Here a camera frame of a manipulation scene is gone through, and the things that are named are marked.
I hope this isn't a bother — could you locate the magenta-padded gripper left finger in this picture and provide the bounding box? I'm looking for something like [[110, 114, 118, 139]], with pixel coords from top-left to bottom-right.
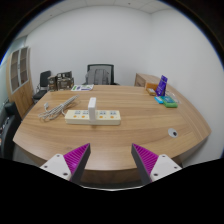
[[39, 142, 92, 185]]

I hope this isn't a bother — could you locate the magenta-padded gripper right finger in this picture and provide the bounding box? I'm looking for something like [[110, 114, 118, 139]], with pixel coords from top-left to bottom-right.
[[130, 143, 183, 185]]

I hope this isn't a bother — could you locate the white charger block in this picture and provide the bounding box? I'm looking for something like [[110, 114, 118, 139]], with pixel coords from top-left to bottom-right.
[[87, 96, 98, 125]]

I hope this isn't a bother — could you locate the grey round desk grommet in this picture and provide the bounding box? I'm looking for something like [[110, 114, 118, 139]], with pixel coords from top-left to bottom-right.
[[167, 127, 179, 139]]

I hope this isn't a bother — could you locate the black armchair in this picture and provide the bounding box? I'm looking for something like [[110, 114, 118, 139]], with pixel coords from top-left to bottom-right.
[[0, 101, 23, 161]]

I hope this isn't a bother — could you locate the green box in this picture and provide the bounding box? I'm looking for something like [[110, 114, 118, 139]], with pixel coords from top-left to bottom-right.
[[161, 95, 179, 109]]

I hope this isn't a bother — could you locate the small blue box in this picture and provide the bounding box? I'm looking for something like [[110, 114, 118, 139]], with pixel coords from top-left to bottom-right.
[[154, 95, 165, 105]]

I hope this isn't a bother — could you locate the cream power strip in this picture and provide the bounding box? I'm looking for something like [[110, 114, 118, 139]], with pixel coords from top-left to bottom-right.
[[64, 109, 122, 126]]

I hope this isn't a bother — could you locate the small tan box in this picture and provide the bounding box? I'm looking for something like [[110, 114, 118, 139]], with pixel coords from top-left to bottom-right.
[[145, 87, 158, 97]]

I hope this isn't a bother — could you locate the wooden shelf unit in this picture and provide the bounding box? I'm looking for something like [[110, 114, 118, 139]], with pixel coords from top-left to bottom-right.
[[5, 45, 35, 119]]

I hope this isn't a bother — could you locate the white printed leaflet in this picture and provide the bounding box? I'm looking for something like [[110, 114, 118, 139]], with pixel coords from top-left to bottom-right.
[[70, 83, 95, 92]]

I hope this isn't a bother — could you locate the purple standing card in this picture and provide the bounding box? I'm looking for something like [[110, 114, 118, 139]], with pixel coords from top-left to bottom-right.
[[154, 74, 169, 97]]

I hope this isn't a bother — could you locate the orange flat box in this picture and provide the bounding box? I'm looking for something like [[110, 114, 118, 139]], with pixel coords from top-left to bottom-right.
[[144, 81, 159, 90]]

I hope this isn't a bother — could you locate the small dark cardboard box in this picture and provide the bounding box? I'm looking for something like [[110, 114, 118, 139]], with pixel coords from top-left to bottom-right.
[[47, 75, 58, 92]]

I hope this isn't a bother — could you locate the large dark printed cardboard box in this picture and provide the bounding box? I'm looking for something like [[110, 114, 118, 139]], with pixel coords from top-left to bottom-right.
[[55, 70, 75, 92]]

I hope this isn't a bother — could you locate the wooden side cabinet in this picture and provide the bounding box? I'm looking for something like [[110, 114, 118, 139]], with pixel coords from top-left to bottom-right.
[[134, 72, 161, 88]]

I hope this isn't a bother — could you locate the black mesh office chair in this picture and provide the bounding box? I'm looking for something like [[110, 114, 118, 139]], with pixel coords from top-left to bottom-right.
[[82, 63, 120, 86]]

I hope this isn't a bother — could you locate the coiled white cable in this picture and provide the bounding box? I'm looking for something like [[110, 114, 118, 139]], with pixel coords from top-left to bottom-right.
[[37, 94, 81, 122]]

